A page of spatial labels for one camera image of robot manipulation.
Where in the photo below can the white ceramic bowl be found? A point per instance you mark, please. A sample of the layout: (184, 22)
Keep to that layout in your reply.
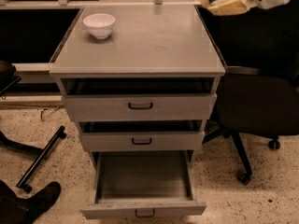
(99, 25)

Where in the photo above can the grey top drawer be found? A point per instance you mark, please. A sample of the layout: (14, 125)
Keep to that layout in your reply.
(117, 99)

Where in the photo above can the grey drawer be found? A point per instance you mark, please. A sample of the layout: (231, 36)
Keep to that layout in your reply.
(117, 99)
(141, 135)
(143, 185)

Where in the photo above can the black office chair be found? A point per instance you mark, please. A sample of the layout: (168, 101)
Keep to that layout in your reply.
(259, 92)

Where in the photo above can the grey bottom drawer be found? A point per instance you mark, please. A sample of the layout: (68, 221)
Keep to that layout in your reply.
(143, 185)

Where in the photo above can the dark shoe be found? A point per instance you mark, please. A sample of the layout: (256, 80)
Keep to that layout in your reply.
(15, 210)

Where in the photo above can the black chair seat edge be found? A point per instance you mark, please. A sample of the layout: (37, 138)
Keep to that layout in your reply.
(7, 77)

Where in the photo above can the black chair base leg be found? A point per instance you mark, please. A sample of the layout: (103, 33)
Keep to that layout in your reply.
(39, 153)

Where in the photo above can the grey middle drawer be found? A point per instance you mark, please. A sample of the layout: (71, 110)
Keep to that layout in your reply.
(141, 135)

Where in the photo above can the grey drawer cabinet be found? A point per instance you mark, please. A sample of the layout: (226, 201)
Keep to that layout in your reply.
(146, 42)

